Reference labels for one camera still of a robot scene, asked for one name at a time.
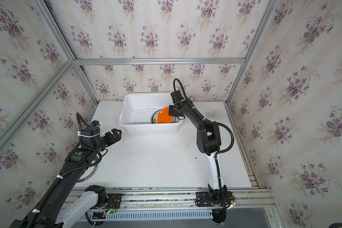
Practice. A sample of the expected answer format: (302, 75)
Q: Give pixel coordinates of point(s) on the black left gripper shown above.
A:
(116, 137)

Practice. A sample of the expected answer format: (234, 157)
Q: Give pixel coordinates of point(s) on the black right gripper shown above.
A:
(173, 111)

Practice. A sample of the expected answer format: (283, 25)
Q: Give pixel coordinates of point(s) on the orange plate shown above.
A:
(164, 116)

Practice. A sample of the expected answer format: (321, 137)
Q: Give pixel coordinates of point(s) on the white green rim plate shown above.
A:
(90, 172)

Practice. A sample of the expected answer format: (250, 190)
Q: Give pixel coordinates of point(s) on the yellowish cream plate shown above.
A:
(154, 119)

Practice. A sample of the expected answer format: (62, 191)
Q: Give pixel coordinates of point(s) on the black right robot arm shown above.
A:
(208, 141)

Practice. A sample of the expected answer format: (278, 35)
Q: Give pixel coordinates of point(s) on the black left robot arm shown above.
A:
(86, 154)

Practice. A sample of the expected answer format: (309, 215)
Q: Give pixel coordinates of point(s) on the white plastic bin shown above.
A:
(139, 110)

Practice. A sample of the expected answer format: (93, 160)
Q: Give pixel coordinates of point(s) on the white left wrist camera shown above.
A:
(98, 124)

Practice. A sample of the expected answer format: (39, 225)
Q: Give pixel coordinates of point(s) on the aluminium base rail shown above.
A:
(149, 203)

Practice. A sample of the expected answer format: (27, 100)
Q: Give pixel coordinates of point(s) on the aluminium frame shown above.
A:
(59, 58)

